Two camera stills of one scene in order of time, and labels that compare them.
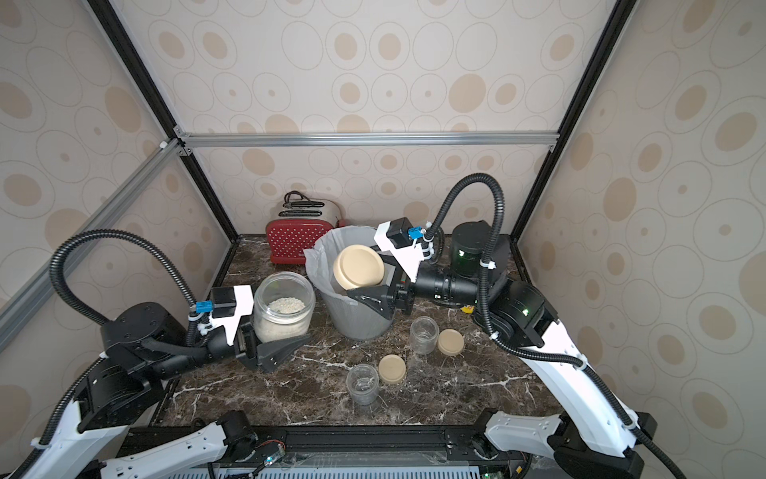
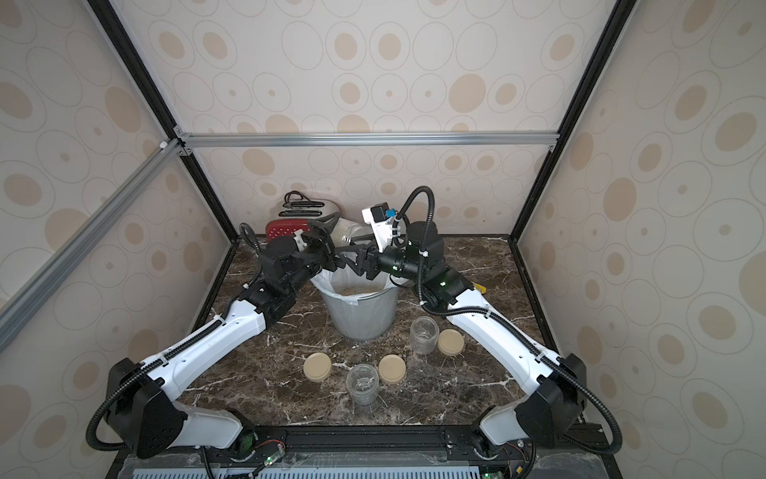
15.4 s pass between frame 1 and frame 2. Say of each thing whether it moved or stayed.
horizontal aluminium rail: stayed
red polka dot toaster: stayed
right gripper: moved
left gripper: moved
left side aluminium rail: stayed
